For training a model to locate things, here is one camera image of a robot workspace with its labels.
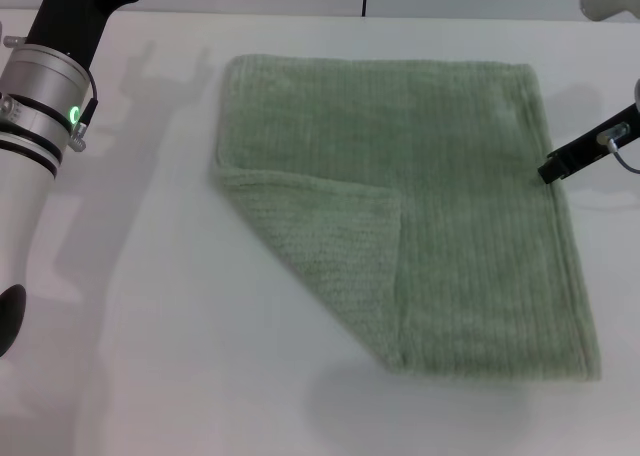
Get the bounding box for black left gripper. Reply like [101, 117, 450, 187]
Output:
[23, 0, 150, 71]

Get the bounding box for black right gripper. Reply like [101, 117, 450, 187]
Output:
[537, 101, 640, 185]

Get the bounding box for green ribbed towel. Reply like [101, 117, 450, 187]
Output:
[208, 53, 603, 382]

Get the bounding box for grey right gripper cable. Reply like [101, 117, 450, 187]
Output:
[596, 124, 640, 174]

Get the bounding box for thin left wrist cable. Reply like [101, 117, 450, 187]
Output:
[70, 78, 98, 152]

